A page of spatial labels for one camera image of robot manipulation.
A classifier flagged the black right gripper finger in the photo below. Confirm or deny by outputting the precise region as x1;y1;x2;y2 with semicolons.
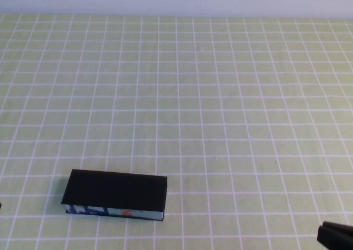
322;221;353;236
316;225;353;250

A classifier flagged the black glasses case printed side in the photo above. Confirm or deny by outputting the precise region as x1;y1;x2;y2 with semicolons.
61;169;169;222

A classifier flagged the green checkered tablecloth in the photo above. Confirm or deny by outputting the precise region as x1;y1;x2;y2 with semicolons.
0;12;353;250

